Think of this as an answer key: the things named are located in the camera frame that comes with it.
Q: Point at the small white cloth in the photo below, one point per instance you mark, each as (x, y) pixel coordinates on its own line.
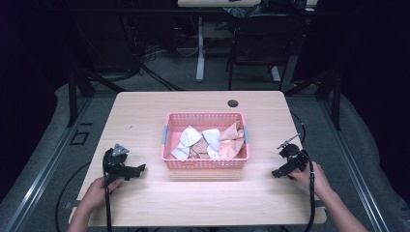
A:
(212, 137)

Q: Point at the pink plastic basket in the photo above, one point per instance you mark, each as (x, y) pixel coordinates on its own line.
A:
(206, 164)

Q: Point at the aluminium floor rail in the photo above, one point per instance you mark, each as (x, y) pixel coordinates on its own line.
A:
(351, 167)
(42, 174)

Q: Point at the short white desk foot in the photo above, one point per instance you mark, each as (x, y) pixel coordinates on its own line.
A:
(275, 74)

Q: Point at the black metal stand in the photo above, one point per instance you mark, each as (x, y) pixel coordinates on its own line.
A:
(73, 96)
(336, 100)

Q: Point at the person's right hand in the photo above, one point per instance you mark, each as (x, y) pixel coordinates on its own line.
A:
(314, 179)

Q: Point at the black chair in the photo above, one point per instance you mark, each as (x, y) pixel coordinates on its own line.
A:
(264, 38)

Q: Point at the person's left hand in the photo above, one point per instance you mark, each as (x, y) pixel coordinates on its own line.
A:
(96, 193)

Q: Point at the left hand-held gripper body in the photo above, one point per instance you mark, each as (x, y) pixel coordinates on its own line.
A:
(113, 161)

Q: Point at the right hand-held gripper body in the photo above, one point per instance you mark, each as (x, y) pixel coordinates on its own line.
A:
(295, 158)

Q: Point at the peach cloth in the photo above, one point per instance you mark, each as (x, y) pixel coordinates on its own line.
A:
(230, 146)

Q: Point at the large white cloth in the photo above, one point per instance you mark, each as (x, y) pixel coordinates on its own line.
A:
(190, 137)

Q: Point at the tan cloth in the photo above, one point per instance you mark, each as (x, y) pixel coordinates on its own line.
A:
(199, 148)

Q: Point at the white desk leg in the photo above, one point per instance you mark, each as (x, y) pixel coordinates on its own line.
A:
(200, 48)

